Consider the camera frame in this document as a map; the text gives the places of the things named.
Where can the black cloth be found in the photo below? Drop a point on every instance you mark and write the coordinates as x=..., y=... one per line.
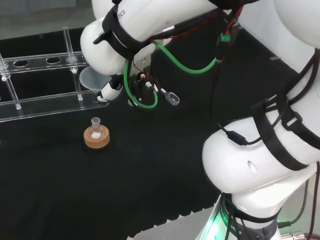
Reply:
x=62, y=187

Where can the small round-bottom glass flask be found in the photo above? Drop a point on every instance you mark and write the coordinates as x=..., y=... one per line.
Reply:
x=96, y=130

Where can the grey tape piece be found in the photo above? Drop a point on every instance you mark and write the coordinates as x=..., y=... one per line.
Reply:
x=275, y=58

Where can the clear weighing funnel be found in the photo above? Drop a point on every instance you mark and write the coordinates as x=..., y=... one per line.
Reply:
x=172, y=98

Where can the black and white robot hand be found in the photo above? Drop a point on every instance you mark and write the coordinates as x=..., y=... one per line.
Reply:
x=111, y=91

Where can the clear acrylic funnel stand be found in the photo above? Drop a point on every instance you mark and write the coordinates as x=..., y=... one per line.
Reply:
x=50, y=105

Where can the clear plastic funnel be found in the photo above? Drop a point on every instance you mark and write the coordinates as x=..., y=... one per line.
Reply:
x=90, y=80

